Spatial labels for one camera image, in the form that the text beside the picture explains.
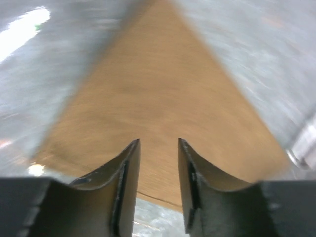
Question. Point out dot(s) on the brown cloth napkin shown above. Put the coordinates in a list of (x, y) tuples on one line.
[(157, 82)]

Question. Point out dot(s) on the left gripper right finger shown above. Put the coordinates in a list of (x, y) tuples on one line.
[(217, 204)]

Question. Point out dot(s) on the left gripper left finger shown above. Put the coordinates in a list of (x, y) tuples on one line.
[(98, 204)]

